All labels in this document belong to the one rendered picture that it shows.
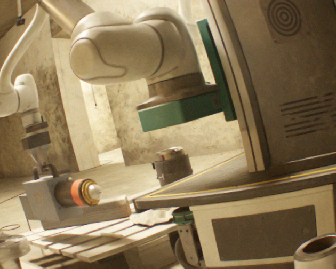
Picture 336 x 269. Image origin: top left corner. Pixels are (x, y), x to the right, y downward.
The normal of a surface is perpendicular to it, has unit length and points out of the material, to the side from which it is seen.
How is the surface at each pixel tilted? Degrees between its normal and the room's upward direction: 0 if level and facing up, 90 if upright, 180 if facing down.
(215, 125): 90
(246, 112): 90
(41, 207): 90
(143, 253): 90
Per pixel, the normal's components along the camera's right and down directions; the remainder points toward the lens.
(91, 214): -0.04, 0.04
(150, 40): 0.72, -0.28
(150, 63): 0.76, 0.47
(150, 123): -0.67, 0.20
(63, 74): 0.63, -0.14
